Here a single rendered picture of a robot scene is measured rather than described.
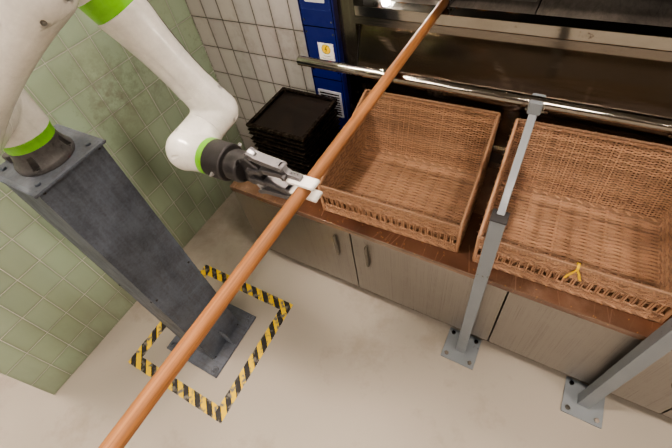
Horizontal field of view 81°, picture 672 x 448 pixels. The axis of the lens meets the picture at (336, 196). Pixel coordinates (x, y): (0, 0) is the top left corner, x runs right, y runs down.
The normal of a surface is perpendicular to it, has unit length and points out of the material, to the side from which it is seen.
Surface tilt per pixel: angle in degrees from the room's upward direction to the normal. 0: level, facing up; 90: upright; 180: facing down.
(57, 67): 90
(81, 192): 90
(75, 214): 90
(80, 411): 0
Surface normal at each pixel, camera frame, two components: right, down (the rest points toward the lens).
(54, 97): 0.87, 0.29
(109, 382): -0.13, -0.65
